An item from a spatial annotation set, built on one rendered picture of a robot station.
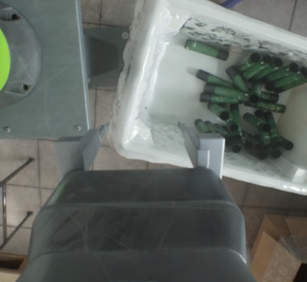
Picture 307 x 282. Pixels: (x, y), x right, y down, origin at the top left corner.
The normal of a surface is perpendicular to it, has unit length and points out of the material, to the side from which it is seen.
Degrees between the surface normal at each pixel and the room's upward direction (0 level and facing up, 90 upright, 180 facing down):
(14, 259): 0
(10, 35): 80
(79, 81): 0
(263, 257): 67
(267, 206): 0
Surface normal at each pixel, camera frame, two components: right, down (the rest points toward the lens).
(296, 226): 0.14, -0.73
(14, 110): 0.02, 0.29
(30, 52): 0.92, 0.08
